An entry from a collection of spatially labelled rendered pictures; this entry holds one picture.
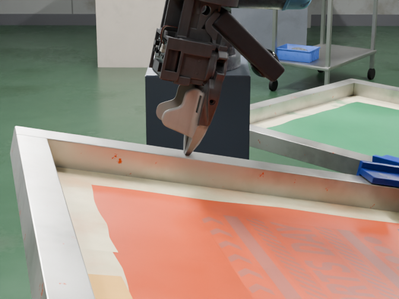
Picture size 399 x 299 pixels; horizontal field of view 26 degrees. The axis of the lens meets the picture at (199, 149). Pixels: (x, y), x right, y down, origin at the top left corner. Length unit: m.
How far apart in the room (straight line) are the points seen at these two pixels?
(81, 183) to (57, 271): 0.35
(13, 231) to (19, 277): 0.48
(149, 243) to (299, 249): 0.18
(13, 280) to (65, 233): 2.76
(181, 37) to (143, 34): 6.19
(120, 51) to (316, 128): 5.32
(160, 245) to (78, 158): 0.23
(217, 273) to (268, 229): 0.18
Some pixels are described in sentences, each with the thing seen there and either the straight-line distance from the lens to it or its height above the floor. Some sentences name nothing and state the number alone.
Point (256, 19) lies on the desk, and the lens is 7.77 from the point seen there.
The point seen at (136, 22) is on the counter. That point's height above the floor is 0.38.
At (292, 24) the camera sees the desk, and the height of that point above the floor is 0.28.
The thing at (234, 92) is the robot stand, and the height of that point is 1.17.
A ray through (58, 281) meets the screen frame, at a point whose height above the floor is 1.22.
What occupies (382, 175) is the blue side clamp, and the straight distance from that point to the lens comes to 1.23.
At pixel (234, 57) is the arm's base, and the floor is 1.22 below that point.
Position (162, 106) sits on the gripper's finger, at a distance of 1.12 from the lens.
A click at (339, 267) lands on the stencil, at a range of 0.96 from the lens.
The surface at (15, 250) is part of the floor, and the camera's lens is 3.80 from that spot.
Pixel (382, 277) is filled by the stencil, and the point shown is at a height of 1.11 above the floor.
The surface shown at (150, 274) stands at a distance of 0.82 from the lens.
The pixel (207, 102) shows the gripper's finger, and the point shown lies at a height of 1.26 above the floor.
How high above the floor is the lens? 1.52
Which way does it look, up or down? 17 degrees down
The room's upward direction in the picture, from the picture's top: straight up
